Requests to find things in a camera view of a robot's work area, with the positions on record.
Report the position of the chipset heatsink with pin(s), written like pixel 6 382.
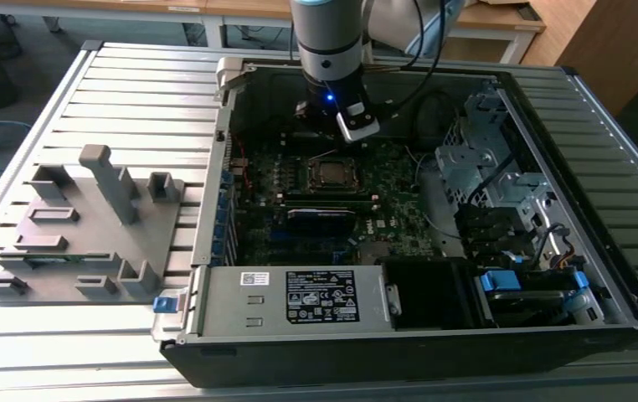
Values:
pixel 373 252

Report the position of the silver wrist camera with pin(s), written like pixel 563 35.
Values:
pixel 360 134

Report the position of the thin metal locking lever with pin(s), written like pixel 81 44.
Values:
pixel 324 154

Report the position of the blue case latch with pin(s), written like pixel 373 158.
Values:
pixel 164 305

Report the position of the black fan shroud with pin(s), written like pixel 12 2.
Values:
pixel 424 293

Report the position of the hard disk in blue carrier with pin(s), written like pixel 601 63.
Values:
pixel 499 279

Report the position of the wooden desk white frame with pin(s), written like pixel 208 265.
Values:
pixel 496 25

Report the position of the silver power supply unit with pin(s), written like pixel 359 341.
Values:
pixel 228 310

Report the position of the black disk bay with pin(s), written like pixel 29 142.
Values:
pixel 491 226

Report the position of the silver CPU chip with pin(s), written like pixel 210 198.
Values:
pixel 336 172

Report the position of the black PC case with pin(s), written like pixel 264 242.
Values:
pixel 351 360

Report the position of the expansion card black cooler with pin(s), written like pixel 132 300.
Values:
pixel 317 224

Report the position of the silver drive cage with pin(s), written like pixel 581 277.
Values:
pixel 463 167

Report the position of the green motherboard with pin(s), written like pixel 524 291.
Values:
pixel 401 218

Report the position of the wooden cabinet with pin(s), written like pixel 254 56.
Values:
pixel 619 42

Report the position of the CPU socket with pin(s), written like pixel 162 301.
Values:
pixel 335 190

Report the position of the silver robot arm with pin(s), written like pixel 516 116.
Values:
pixel 326 37

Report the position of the green RAM stick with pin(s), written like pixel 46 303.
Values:
pixel 56 259

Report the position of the grey parts rack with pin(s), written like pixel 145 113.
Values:
pixel 100 234

